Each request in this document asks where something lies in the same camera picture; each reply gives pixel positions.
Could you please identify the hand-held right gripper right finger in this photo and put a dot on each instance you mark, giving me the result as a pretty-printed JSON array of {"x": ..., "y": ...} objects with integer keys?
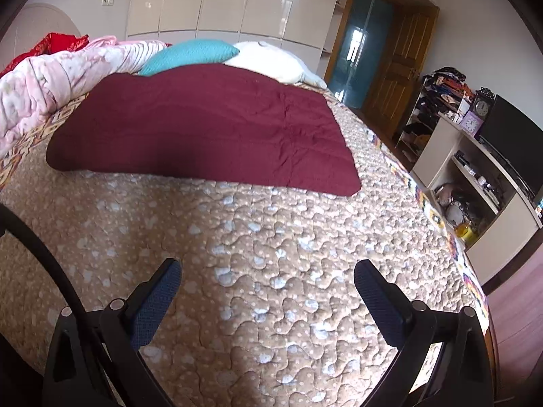
[{"x": 379, "y": 305}]

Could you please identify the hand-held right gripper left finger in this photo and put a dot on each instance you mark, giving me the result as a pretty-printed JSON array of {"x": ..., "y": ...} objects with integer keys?
[{"x": 155, "y": 301}]

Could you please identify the maroon puffer jacket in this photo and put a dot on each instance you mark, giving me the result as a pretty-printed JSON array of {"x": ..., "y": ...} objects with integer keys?
[{"x": 212, "y": 127}]

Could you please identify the open shelf with clothes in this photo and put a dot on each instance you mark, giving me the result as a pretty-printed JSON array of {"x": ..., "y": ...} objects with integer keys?
[{"x": 428, "y": 106}]

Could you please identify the patterned quilted bed cover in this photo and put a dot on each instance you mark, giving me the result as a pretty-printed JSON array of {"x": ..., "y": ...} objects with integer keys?
[{"x": 254, "y": 254}]

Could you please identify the yellow container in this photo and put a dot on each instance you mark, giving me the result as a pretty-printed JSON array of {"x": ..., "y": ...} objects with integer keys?
[{"x": 465, "y": 232}]

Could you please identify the white media cabinet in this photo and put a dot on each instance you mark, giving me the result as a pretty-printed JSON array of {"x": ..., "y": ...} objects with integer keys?
[{"x": 500, "y": 237}]

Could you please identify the purple box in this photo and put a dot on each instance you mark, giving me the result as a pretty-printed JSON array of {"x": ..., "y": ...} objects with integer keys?
[{"x": 471, "y": 125}]

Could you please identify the black television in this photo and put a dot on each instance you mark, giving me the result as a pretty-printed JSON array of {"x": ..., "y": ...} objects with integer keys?
[{"x": 513, "y": 140}]

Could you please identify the ornate table clock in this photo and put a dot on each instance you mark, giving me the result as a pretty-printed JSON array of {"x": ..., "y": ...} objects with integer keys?
[{"x": 482, "y": 106}]

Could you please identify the pink floral comforter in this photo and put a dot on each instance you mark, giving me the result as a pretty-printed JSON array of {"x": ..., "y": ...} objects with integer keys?
[{"x": 55, "y": 80}]

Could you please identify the wooden door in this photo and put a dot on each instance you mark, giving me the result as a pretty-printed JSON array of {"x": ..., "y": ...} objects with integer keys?
[{"x": 401, "y": 63}]

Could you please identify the turquoise pillow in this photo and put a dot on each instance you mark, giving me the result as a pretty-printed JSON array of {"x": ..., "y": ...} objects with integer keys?
[{"x": 191, "y": 55}]

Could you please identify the blue glass door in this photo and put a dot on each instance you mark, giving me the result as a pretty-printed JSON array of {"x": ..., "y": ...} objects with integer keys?
[{"x": 360, "y": 46}]

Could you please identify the white pillow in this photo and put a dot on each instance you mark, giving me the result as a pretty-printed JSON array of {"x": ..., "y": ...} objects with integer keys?
[{"x": 271, "y": 61}]

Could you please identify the red cloth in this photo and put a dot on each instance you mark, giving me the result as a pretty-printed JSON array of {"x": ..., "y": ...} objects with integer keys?
[{"x": 55, "y": 44}]

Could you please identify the beige padded headboard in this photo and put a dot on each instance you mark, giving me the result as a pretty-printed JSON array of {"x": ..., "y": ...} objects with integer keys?
[{"x": 34, "y": 25}]

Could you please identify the glossy cream wardrobe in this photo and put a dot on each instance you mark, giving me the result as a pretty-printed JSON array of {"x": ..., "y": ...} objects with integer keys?
[{"x": 237, "y": 0}]

